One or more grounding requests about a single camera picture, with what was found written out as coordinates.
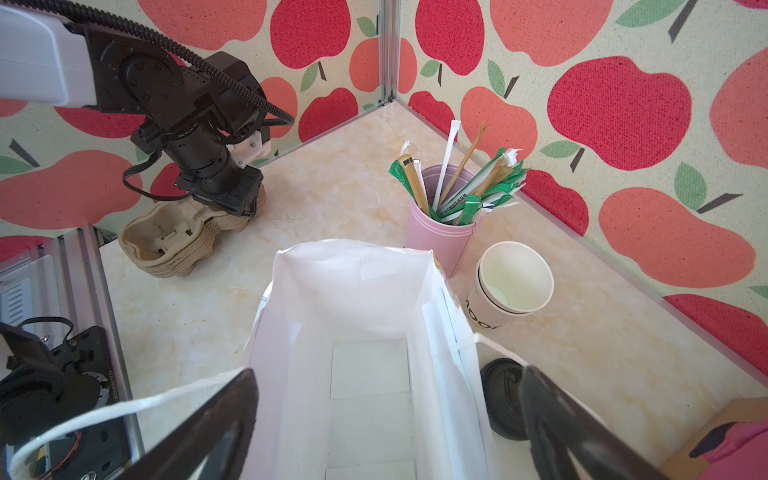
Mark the pink napkin stack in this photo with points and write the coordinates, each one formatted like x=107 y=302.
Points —
x=735 y=450

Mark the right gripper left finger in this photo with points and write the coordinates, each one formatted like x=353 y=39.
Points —
x=212 y=443

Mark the white patterned gift bag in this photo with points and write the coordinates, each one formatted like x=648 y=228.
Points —
x=366 y=367

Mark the stack of black lids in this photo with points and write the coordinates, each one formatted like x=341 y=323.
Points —
x=501 y=379

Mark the stack of white paper cups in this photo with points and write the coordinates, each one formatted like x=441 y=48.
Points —
x=510 y=281

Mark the left frame post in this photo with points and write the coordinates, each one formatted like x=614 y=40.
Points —
x=389 y=48

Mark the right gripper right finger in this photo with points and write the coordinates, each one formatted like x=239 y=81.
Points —
x=560 y=431

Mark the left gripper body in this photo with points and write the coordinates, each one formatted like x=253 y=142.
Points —
x=197 y=121

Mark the pink straw holder cup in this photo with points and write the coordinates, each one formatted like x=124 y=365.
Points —
x=447 y=241

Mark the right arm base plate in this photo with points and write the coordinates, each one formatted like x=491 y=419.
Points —
x=42 y=387

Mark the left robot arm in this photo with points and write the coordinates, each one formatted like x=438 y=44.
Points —
x=65 y=54

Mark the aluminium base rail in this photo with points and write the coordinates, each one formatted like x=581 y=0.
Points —
x=57 y=286

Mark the cardboard cup carrier stack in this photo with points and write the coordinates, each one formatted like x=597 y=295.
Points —
x=172 y=237

